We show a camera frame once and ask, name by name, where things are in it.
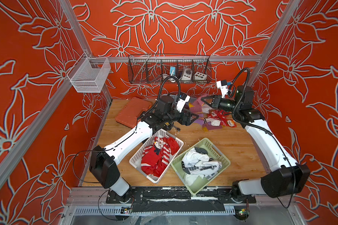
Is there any red white striped sock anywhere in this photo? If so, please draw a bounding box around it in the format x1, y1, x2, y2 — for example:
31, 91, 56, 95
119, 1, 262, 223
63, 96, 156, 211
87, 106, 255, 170
157, 137, 171, 169

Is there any white round socket adapter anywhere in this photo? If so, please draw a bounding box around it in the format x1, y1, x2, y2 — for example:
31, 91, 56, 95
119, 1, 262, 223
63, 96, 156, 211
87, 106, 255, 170
180, 67, 192, 81

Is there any blue perforated plastic basket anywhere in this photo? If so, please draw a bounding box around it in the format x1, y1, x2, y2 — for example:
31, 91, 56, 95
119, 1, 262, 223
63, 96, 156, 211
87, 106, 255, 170
169, 93, 186, 101

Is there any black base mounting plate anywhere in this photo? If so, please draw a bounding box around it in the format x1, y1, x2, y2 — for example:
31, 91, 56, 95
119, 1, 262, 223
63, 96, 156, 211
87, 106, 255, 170
106, 186, 256, 213

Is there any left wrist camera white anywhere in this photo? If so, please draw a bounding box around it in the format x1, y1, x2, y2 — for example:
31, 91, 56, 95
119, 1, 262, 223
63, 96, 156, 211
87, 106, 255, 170
176, 93, 190, 112

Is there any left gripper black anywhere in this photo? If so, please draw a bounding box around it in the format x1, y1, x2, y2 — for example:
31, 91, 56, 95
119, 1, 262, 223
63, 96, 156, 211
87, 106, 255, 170
163, 106, 199, 127

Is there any black wire wall basket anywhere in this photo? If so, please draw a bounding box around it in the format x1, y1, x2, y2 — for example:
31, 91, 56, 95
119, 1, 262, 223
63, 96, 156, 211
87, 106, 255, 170
128, 53, 213, 84

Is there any white perforated plastic basket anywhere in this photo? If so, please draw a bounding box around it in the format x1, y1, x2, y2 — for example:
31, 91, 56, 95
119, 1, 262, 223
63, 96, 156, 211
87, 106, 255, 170
130, 129, 184, 183

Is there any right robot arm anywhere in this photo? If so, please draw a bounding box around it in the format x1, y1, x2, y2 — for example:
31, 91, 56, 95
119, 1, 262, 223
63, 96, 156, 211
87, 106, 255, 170
201, 94, 310, 201

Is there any orange plastic tool case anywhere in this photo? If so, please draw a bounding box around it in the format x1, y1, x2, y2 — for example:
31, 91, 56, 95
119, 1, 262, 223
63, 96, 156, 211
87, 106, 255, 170
115, 97, 152, 128

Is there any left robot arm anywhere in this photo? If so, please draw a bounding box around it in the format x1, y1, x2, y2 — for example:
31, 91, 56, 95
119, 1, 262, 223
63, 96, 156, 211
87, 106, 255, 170
89, 109, 199, 198

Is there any green perforated plastic basket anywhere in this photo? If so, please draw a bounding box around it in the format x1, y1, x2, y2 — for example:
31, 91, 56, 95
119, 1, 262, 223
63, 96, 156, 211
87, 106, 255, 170
171, 138, 231, 195

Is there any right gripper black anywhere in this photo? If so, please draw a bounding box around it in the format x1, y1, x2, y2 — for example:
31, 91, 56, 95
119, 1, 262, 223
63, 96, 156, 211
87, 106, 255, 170
201, 96, 242, 115

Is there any blue white charger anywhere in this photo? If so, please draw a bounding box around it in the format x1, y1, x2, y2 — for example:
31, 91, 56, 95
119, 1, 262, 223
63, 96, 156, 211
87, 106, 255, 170
170, 66, 177, 77

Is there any red christmas sock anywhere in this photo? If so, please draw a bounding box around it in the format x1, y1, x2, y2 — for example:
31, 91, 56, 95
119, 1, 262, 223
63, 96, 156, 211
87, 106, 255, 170
167, 137, 179, 156

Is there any white wire mesh basket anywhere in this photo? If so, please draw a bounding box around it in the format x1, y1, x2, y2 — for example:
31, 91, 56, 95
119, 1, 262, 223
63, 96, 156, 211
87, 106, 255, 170
66, 57, 111, 93

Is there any red cat face sock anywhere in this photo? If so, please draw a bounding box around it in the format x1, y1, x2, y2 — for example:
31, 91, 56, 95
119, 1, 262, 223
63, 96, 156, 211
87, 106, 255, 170
207, 110, 237, 128

